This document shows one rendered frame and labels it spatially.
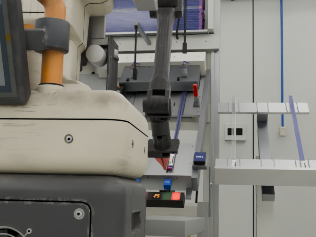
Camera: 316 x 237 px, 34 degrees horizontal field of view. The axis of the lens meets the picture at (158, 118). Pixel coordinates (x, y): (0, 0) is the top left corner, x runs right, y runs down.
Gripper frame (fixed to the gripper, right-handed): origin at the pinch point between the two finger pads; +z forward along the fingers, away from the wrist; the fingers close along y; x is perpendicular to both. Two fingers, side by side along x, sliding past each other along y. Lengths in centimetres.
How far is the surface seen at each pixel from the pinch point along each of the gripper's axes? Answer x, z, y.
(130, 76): -63, 1, 24
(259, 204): -6.2, 21.7, -30.4
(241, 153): -166, 123, -19
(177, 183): -4.4, 10.7, -2.5
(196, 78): -60, 1, -5
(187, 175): -4.3, 7.1, -6.2
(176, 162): -13.3, 8.9, -1.2
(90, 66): -90, 10, 52
